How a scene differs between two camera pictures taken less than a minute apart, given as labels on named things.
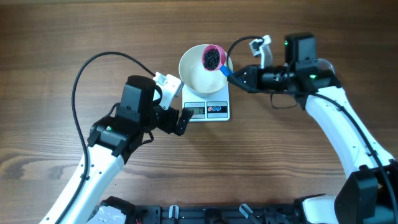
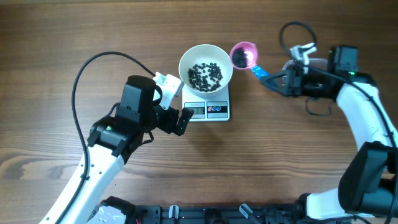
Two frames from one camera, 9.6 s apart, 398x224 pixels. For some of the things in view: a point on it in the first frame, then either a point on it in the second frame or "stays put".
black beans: x=211 y=58 → x=239 y=58
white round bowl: x=204 y=83 stays put
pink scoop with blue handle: x=214 y=58 → x=244 y=55
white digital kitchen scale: x=211 y=109 stays put
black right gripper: x=252 y=84 → x=293 y=74
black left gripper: x=169 y=126 stays put
